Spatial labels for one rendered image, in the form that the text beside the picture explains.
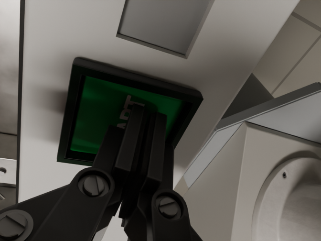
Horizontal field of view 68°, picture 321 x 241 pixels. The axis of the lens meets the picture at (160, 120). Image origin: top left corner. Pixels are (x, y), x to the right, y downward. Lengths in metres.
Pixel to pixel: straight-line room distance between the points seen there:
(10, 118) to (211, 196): 0.27
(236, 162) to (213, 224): 0.09
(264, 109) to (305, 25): 1.06
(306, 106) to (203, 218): 0.21
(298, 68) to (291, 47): 0.15
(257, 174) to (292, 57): 1.14
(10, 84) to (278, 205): 0.33
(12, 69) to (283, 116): 0.32
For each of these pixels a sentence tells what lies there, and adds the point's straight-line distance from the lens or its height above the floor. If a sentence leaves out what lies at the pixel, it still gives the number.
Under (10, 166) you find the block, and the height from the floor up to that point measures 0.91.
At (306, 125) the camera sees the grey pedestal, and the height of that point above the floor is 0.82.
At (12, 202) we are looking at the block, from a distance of 0.30.
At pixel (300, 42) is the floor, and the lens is 1.42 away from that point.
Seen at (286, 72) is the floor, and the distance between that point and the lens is 1.47.
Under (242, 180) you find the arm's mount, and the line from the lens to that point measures 0.33.
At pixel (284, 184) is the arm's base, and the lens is 0.37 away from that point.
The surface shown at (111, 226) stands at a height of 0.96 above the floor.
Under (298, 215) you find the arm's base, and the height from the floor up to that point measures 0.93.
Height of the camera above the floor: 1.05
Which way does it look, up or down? 49 degrees down
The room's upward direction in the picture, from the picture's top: 169 degrees clockwise
